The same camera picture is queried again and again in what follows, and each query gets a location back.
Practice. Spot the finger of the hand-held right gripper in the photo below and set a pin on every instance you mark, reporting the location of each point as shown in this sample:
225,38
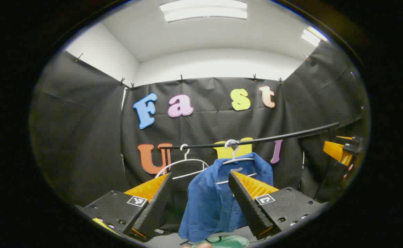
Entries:
339,151
346,138

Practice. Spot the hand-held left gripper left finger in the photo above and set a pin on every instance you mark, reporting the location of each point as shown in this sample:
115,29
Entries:
153,210

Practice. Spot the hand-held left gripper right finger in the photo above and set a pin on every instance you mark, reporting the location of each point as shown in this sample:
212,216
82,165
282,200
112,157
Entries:
246,203

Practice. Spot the blue shirt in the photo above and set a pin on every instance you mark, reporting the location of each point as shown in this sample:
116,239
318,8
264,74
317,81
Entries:
208,203

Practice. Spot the black clothes rack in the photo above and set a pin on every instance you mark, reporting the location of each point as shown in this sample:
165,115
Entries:
291,135

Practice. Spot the empty white clothes hanger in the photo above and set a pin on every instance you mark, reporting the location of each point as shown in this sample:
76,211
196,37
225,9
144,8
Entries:
186,155

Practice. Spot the black backdrop cloth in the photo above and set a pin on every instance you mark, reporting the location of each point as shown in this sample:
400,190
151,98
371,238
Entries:
84,137

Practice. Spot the small ceiling light panel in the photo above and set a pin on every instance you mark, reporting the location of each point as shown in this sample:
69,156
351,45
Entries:
311,36

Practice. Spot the large ceiling light panel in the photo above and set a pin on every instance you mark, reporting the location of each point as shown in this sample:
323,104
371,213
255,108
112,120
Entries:
205,10

